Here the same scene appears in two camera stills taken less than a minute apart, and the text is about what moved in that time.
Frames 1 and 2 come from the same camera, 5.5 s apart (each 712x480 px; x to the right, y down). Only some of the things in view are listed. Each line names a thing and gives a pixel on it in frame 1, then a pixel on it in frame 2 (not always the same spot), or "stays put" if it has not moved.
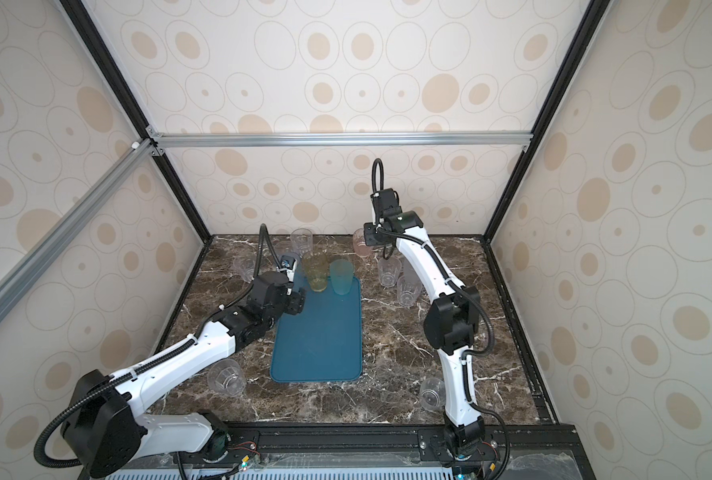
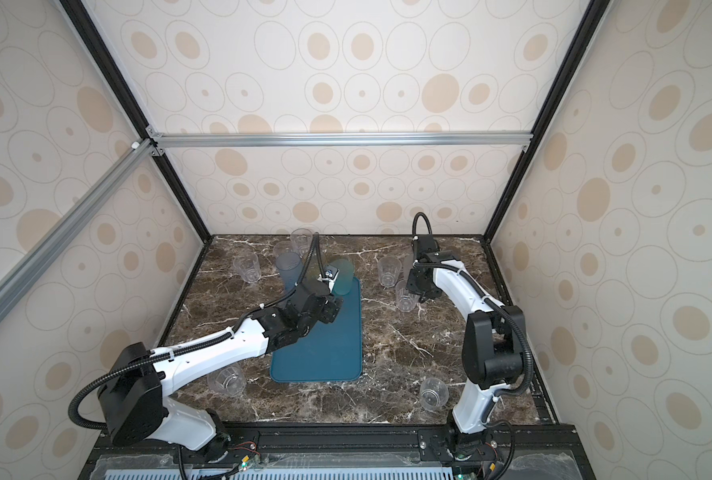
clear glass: x=226 y=377 stays put
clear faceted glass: x=389 y=269 stays put
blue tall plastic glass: x=289 y=262 stays put
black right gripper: x=369 y=232 to x=412 y=284
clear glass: x=408 y=289 stays put
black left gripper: x=297 y=301 to x=332 y=310
